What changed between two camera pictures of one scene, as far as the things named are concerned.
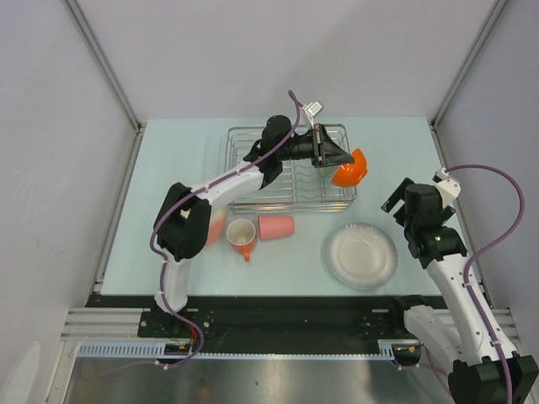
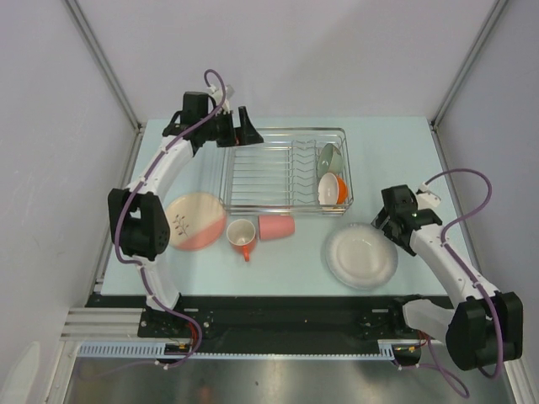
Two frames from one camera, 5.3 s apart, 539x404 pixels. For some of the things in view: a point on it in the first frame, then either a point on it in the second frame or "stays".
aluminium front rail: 106,325 stays
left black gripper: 332,153 -> 245,135
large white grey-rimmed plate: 361,256 stays
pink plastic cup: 275,226 stays
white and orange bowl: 350,174 -> 333,189
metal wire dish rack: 299,185 stays
